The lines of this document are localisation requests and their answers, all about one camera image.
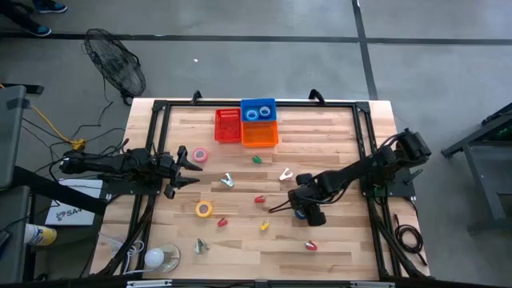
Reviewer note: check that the dark blue tape roll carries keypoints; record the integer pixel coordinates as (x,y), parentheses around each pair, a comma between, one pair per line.
(298,216)

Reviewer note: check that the red mini stapler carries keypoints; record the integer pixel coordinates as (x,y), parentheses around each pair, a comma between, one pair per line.
(222,222)
(311,245)
(259,199)

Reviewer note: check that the purple tape roll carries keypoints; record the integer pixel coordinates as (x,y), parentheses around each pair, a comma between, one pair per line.
(260,111)

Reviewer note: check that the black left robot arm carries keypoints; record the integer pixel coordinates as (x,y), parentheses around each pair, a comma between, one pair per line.
(100,163)

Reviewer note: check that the pale pink staple remover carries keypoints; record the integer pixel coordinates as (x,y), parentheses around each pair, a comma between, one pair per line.
(285,174)

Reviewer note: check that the light blue tape roll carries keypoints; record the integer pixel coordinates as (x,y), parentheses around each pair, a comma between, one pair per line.
(247,115)

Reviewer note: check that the yellow tape roll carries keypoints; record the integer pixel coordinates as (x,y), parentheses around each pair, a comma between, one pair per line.
(197,209)

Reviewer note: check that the orange plastic basket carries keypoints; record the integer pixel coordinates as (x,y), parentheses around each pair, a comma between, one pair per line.
(260,134)

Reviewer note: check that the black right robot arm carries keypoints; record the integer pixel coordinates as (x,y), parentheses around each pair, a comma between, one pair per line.
(360,170)

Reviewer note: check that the person's leg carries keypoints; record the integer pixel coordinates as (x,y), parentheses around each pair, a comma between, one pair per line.
(16,16)

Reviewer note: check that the grey metal stand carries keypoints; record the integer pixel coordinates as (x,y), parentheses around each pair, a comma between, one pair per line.
(480,168)

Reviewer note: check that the white light bulb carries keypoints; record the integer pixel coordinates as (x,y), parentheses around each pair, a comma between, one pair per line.
(154,258)

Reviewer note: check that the grey staple remover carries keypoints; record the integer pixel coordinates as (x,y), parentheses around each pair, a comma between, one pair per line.
(201,246)

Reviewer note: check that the black floor fan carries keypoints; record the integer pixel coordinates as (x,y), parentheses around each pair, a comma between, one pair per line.
(116,64)

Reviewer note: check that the black diagonal beam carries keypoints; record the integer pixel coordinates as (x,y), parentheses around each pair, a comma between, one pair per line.
(60,192)

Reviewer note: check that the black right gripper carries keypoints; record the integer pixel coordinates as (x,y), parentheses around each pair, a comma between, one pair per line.
(308,196)

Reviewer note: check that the yellow white spray can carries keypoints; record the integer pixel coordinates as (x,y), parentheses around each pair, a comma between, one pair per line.
(40,235)

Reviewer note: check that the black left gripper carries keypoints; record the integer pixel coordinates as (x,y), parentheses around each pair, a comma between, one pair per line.
(166,168)

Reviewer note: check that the green mini stapler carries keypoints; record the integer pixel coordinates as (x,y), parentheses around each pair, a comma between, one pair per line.
(257,159)

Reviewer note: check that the person's shoe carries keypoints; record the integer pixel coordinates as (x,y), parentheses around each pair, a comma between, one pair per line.
(50,7)
(40,30)

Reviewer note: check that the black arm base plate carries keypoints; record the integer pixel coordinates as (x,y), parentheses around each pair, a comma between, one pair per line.
(120,188)
(400,184)

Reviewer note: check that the pink tape roll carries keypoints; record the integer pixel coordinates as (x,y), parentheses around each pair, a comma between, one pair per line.
(194,155)

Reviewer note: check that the silver metal bracket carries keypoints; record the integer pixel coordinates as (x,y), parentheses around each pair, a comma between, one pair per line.
(148,284)
(372,285)

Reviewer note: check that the blue plastic basket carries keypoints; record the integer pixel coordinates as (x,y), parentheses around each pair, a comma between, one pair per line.
(245,106)

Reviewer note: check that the yellow mini stapler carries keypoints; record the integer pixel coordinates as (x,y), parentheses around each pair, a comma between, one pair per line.
(264,226)

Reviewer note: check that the white paper sign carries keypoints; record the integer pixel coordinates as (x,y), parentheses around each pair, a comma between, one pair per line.
(76,212)

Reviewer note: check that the red plastic basket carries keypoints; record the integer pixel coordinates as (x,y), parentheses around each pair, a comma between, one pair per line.
(228,126)

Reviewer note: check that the grey equipment cart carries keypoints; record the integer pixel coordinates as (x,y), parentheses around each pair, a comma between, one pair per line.
(10,136)

